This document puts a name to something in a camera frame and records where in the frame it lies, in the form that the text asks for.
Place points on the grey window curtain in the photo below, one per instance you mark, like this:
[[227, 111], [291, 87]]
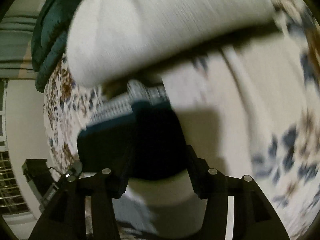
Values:
[[16, 34]]

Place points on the black striped patterned sweater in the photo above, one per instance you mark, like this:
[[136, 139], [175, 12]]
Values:
[[138, 128]]

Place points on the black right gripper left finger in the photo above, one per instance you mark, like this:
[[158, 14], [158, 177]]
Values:
[[64, 215]]

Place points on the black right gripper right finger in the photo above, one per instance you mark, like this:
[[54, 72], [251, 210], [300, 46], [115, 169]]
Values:
[[254, 216]]

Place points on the white framed window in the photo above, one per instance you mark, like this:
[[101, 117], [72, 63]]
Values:
[[12, 201]]

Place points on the dark green folded blanket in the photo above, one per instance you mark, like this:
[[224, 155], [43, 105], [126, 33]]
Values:
[[48, 42]]

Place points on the floral bed blanket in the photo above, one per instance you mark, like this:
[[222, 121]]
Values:
[[248, 104]]

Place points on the white garment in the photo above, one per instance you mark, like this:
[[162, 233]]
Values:
[[109, 39]]

